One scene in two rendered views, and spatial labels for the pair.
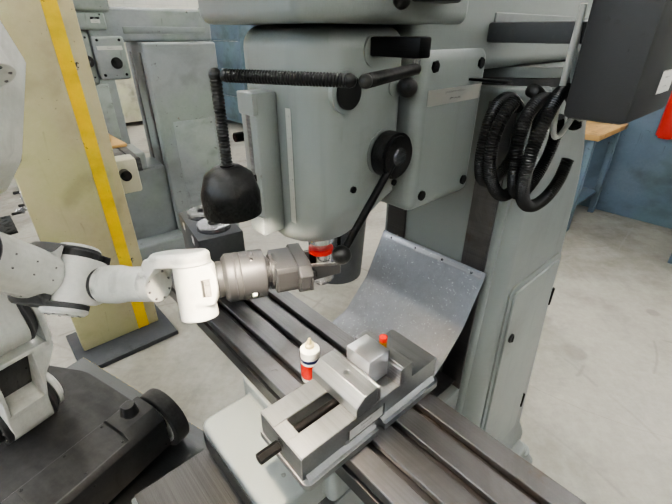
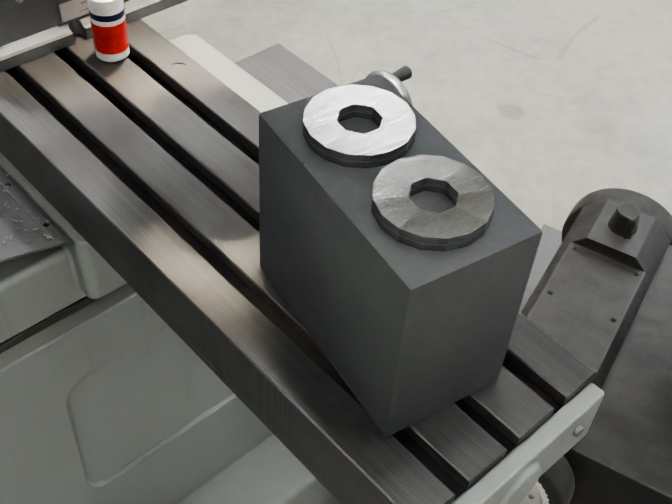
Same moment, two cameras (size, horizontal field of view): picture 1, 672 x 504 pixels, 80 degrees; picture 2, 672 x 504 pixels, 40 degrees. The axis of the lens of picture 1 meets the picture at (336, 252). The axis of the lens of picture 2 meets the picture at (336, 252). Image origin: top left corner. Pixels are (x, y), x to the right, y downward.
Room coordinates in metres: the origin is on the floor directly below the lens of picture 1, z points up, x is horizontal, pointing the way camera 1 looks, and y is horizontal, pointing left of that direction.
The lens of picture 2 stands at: (1.56, 0.29, 1.62)
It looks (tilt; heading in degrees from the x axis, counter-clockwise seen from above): 46 degrees down; 177
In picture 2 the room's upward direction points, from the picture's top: 4 degrees clockwise
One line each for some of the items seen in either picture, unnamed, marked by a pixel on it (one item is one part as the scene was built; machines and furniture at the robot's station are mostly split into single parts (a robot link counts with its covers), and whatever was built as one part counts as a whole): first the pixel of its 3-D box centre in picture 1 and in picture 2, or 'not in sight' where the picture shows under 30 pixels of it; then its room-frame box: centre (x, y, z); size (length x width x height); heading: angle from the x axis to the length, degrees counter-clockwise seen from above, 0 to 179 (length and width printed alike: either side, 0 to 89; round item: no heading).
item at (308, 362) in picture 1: (310, 358); (107, 13); (0.63, 0.05, 1.02); 0.04 x 0.04 x 0.11
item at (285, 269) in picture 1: (273, 271); not in sight; (0.63, 0.12, 1.23); 0.13 x 0.12 x 0.10; 20
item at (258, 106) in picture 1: (262, 165); not in sight; (0.59, 0.11, 1.45); 0.04 x 0.04 x 0.21; 42
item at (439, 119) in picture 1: (397, 121); not in sight; (0.79, -0.12, 1.47); 0.24 x 0.19 x 0.26; 42
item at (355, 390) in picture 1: (345, 381); not in sight; (0.53, -0.02, 1.06); 0.12 x 0.06 x 0.04; 41
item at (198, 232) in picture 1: (213, 248); (383, 246); (1.03, 0.36, 1.07); 0.22 x 0.12 x 0.20; 32
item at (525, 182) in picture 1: (511, 144); not in sight; (0.70, -0.30, 1.45); 0.18 x 0.16 x 0.21; 132
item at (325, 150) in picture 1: (321, 136); not in sight; (0.67, 0.02, 1.47); 0.21 x 0.19 x 0.32; 42
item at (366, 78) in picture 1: (394, 74); not in sight; (0.48, -0.06, 1.58); 0.17 x 0.01 x 0.01; 153
